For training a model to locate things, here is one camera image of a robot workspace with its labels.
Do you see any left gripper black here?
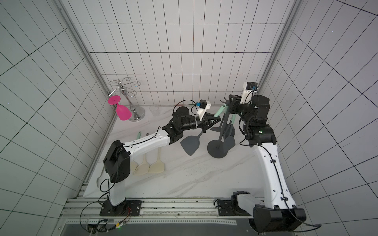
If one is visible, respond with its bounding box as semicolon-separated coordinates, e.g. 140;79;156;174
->
182;112;222;133

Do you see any grey utensil green handle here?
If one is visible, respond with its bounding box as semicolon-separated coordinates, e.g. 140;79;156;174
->
180;104;229;156

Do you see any cream spatula green handle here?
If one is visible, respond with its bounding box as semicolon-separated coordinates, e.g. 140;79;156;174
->
130;131;141;174

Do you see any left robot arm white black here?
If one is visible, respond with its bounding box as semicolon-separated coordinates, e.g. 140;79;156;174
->
103;105;226;211

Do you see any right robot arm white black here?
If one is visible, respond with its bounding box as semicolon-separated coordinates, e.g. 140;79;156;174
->
229;95;307;233

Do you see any grey kitchen utensil rack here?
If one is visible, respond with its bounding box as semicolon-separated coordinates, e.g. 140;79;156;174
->
207;97;234;158

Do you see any small clear glass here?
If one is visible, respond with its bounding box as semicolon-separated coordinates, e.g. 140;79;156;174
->
150;105;160;117

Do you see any chrome glass holder stand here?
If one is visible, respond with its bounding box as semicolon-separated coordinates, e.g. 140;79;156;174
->
107;77;145;122

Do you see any pink plastic wine glass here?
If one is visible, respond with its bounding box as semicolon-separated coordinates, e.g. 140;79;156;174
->
108;95;132;121

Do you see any white plastic spoon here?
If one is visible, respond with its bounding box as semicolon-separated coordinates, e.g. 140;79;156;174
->
96;166;104;189

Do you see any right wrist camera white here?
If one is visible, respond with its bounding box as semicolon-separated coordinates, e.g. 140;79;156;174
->
240;82;258;104

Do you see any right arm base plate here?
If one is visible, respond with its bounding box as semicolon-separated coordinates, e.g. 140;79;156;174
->
214;199;251;216

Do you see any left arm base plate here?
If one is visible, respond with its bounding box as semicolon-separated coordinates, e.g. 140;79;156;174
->
99;200;142;217

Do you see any aluminium mounting rail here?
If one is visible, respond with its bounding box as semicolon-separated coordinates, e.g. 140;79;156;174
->
61;198;253;226

